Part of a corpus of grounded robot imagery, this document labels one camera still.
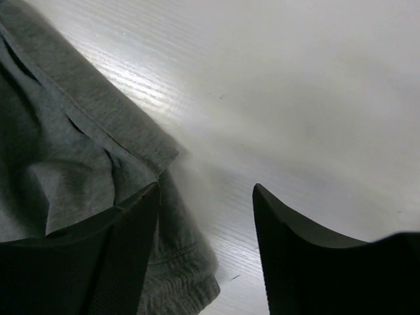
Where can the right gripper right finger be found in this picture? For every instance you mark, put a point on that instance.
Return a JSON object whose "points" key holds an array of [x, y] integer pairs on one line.
{"points": [[310, 269]]}

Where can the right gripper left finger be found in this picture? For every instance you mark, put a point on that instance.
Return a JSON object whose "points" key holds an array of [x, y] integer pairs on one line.
{"points": [[96, 266]]}

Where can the grey shorts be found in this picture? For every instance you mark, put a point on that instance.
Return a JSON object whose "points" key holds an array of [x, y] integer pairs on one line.
{"points": [[73, 145]]}

